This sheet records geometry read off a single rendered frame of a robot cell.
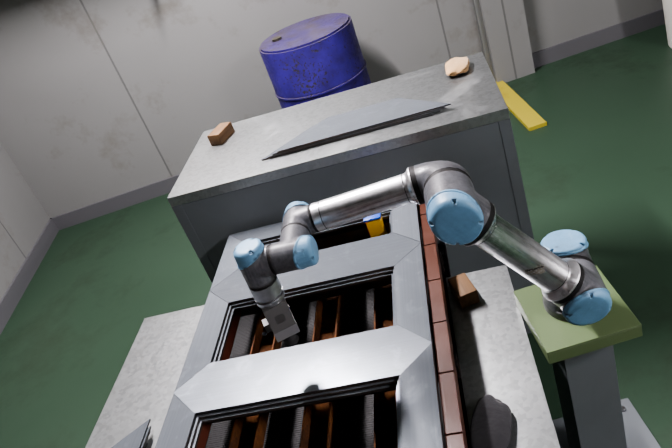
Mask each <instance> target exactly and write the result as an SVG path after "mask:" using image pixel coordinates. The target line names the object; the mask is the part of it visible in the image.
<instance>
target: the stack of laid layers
mask: <svg viewBox="0 0 672 448"><path fill-rule="evenodd" d="M416 205H417V214H418V223H419V232H420V242H421V251H422V260H423V269H424V278H425V287H426V297H427V306H428V315H429V324H430V333H431V341H432V352H433V361H434V370H435V379H436V388H437V397H438V407H439V416H440V425H441V434H442V443H443V448H445V443H444V434H443V425H442V416H441V407H440V398H439V389H438V380H437V371H436V362H435V354H434V345H433V336H432V327H431V318H430V309H429V300H428V291H427V282H426V274H425V265H424V256H423V247H422V238H421V229H420V220H419V211H418V204H416ZM381 217H382V220H383V219H387V218H389V223H390V233H393V232H392V209H391V210H388V211H385V212H382V213H381ZM362 224H365V222H364V221H363V219H359V220H356V221H353V222H350V223H347V224H343V225H340V226H337V227H334V228H331V229H327V230H324V231H321V232H318V233H315V234H311V236H316V235H320V234H325V233H329V232H333V231H337V230H341V229H345V228H350V227H354V226H358V225H362ZM260 241H261V242H262V243H263V245H264V246H265V245H270V244H273V243H277V242H279V241H280V235H279V236H275V237H271V238H266V239H262V240H260ZM389 277H392V303H393V326H394V325H397V323H396V301H395V278H394V266H391V267H387V268H382V269H378V270H373V271H369V272H364V273H360V274H355V275H351V276H346V277H342V278H337V279H333V280H328V281H324V282H320V283H315V284H311V285H306V286H302V287H297V288H293V289H288V290H284V292H285V296H284V298H285V300H289V299H294V298H298V297H303V296H307V295H312V294H316V293H321V292H325V291H330V290H335V289H339V288H344V287H348V286H353V285H357V284H362V283H366V282H371V281H376V280H380V279H385V278H389ZM253 307H257V304H256V302H255V300H254V298H253V297H252V298H248V299H243V300H239V301H234V302H230V303H228V307H227V310H226V313H225V316H224V320H223V323H222V326H221V330H220V333H219V336H218V340H217V343H216V346H215V350H214V353H213V356H212V360H211V362H210V363H212V362H217V361H221V360H222V356H223V353H224V349H225V346H226V342H227V338H228V335H229V331H230V328H231V324H232V321H233V317H234V314H235V311H239V310H243V309H248V308H253ZM399 376H400V375H399ZM399 376H394V377H388V378H383V379H377V380H372V381H367V382H361V383H356V384H351V385H345V386H340V387H334V388H329V389H324V390H318V391H313V392H307V393H302V394H297V395H291V396H286V397H281V398H275V399H270V400H264V401H259V402H254V403H248V404H243V405H238V406H232V407H227V408H221V409H216V410H211V411H205V412H200V413H194V414H195V416H194V419H193V423H192V426H191V429H190V433H189V436H188V439H187V443H186V446H185V448H197V445H198V441H199V437H200V434H201V430H202V427H203V424H206V423H211V422H217V421H222V420H228V419H233V418H239V417H244V416H250V415H255V414H261V413H266V412H272V411H277V410H283V409H288V408H294V407H299V406H305V405H310V404H316V403H321V402H327V401H332V400H338V399H343V398H349V397H354V396H360V395H365V394H371V393H376V392H382V391H387V390H393V389H396V409H397V436H398V448H402V437H401V415H400V392H399Z"/></svg>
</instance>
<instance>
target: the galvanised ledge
mask: <svg viewBox="0 0 672 448"><path fill-rule="evenodd" d="M465 274H466V275H467V277H468V278H469V279H470V281H471V282H472V284H473V285H474V287H475V288H476V290H477V292H478V296H479V300H480V302H478V303H476V304H473V305H471V306H468V307H466V308H463V309H462V308H461V306H460V305H459V303H458V301H457V300H456V298H455V297H454V295H453V293H452V292H451V290H450V286H449V283H448V279H450V278H452V277H455V276H451V277H446V283H447V290H448V296H449V303H450V309H451V316H452V322H453V329H454V335H455V341H456V348H457V354H458V361H459V364H460V371H461V377H462V378H461V380H462V387H463V393H464V399H465V406H466V412H467V419H468V425H469V432H470V424H471V418H472V414H473V411H474V408H475V406H476V404H477V401H478V400H479V399H480V398H481V397H483V396H485V395H487V394H491V395H492V396H494V397H495V398H496V399H499V400H501V401H502V402H503V403H505V404H507V405H508V406H509V408H510V410H511V414H512V433H511V440H510V444H509V447H508V448H560V444H559V441H558V437H557V434H556V431H555V427H554V424H553V420H552V417H551V414H550V410H549V407H548V404H547V400H546V397H545V393H544V390H543V387H542V383H541V380H540V377H539V373H538V370H537V366H536V363H535V360H534V356H533V353H532V350H531V346H530V343H529V339H528V336H527V333H526V329H525V326H524V323H523V319H522V316H521V312H520V311H519V309H518V307H517V305H516V301H515V297H514V292H513V291H514V289H513V285H512V282H511V279H510V275H509V272H508V268H507V265H502V266H497V267H493V268H488V269H484V270H479V271H474V272H470V273H465Z"/></svg>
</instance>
